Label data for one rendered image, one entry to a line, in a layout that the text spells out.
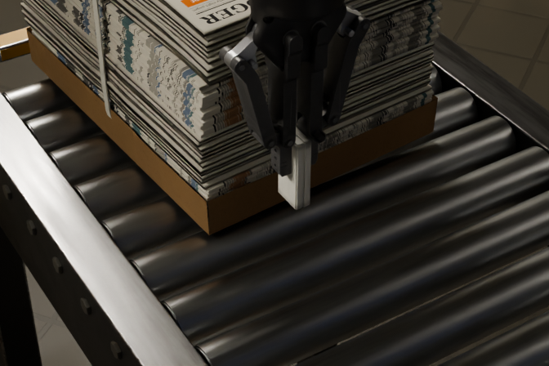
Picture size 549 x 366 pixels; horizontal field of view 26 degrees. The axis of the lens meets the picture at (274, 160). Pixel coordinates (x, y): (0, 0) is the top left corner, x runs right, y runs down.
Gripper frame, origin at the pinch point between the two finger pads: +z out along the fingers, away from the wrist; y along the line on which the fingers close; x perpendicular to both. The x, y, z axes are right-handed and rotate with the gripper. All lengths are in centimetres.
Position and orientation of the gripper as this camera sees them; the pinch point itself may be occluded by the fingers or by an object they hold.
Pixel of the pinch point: (294, 167)
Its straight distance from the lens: 101.2
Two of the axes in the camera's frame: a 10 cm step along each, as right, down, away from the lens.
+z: 0.0, 7.9, 6.1
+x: 5.2, 5.2, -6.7
